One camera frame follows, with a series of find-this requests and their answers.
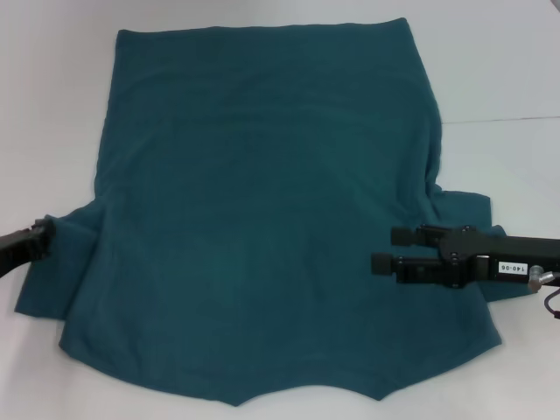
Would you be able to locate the teal blue shirt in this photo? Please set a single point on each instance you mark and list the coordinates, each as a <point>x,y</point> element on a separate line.
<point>280,175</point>

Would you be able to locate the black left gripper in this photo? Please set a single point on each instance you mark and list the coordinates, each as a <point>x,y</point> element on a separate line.
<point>15,254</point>

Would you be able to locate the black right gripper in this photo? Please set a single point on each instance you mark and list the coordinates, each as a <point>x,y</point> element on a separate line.
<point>481,256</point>

